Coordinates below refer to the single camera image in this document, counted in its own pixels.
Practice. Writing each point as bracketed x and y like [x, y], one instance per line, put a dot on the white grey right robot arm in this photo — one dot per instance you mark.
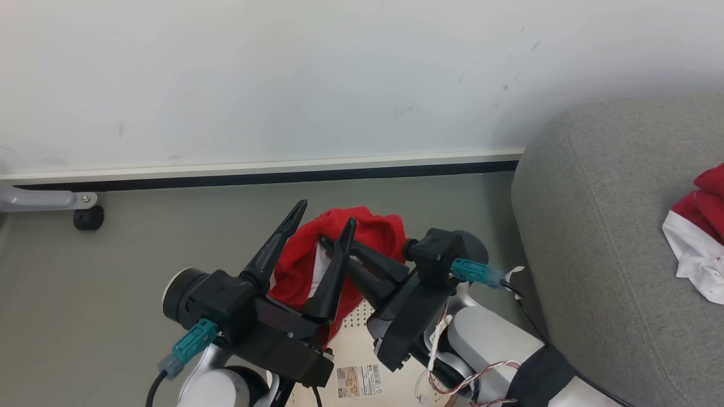
[486, 339]

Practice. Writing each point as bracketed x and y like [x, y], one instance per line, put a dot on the grey metal frame leg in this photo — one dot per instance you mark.
[34, 199]

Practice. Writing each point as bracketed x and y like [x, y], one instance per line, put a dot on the black caster wheel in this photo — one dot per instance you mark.
[89, 218]

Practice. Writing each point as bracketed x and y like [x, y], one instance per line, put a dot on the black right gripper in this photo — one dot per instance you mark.
[407, 322]

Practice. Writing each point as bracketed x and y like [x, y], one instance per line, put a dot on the basket barcode label sticker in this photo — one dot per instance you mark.
[360, 381]

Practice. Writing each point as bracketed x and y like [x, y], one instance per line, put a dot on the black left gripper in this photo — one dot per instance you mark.
[271, 339]

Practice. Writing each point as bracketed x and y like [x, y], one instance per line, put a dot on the red white-trimmed garment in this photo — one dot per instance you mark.
[698, 237]

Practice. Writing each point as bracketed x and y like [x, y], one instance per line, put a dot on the beige perforated laundry basket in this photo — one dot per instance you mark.
[353, 347]

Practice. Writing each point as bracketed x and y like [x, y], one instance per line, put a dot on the white black baseboard strip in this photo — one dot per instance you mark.
[226, 174]

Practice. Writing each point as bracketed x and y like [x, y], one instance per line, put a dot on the grey fabric sofa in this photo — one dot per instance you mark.
[611, 226]

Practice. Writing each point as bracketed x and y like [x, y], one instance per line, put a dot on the red white-striped garment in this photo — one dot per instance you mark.
[294, 265]

